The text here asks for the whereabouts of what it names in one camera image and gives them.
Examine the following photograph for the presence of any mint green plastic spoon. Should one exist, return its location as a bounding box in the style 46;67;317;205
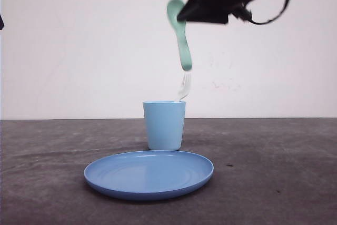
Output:
166;0;192;71

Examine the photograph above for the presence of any white plastic fork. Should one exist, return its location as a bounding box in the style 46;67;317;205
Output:
175;72;191;102

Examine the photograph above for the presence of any light blue plastic cup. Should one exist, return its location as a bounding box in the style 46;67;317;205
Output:
143;101;186;151

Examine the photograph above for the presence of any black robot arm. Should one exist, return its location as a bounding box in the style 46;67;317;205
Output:
0;15;4;30

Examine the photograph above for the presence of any blue plastic plate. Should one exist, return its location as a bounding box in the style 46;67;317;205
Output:
84;150;214;201

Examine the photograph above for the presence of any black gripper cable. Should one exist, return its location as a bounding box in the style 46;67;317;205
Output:
244;0;295;25

